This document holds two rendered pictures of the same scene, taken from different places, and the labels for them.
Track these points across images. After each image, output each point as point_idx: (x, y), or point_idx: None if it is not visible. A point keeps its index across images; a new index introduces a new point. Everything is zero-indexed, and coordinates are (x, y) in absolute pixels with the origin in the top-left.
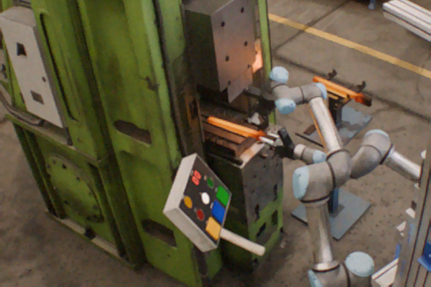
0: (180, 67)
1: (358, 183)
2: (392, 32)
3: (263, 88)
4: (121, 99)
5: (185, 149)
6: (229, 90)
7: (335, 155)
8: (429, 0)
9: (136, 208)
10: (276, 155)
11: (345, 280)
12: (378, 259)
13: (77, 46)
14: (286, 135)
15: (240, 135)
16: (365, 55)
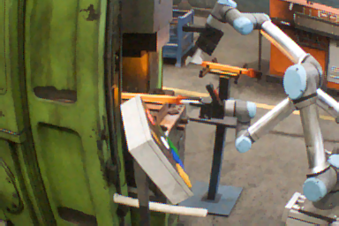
0: (116, 5)
1: (224, 178)
2: (202, 79)
3: (211, 17)
4: (43, 58)
5: (111, 106)
6: (158, 36)
7: (309, 58)
8: (221, 59)
9: (52, 193)
10: (183, 135)
11: (335, 177)
12: (265, 219)
13: None
14: (214, 91)
15: (155, 102)
16: (188, 95)
